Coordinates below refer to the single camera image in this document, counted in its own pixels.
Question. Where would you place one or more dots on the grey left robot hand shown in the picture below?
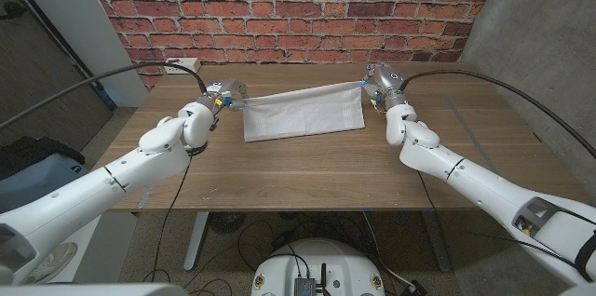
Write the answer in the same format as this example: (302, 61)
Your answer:
(223, 91)

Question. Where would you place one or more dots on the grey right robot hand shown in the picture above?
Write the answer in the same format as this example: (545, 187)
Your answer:
(388, 84)

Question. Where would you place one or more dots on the white handkerchief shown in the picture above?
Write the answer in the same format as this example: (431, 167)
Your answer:
(302, 114)

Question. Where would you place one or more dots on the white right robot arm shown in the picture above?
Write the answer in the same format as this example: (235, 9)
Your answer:
(489, 193)

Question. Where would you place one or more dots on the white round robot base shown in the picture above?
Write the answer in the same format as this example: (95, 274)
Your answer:
(321, 259)

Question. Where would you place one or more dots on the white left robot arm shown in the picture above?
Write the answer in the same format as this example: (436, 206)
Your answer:
(93, 193)

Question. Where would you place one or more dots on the white power strip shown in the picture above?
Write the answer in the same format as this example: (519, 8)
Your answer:
(186, 69)

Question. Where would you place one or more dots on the red brick printed backdrop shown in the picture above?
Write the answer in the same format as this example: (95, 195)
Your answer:
(279, 7)

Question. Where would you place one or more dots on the small black floor fan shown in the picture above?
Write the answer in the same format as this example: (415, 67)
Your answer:
(226, 221)

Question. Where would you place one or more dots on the white table leg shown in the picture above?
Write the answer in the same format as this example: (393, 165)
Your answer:
(195, 240)

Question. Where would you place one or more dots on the grey table leg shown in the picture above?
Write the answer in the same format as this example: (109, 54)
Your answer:
(437, 240)

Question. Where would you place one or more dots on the white pillar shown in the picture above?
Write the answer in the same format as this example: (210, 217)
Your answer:
(70, 7)

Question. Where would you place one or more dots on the black cloth bag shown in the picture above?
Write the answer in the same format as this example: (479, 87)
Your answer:
(32, 149)

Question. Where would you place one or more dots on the grey perforated panel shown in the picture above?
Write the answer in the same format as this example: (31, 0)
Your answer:
(28, 44)

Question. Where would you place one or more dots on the blue storage bin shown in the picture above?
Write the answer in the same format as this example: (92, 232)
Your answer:
(42, 184)

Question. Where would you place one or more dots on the grey electronics box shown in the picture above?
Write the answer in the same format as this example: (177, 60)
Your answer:
(304, 286)

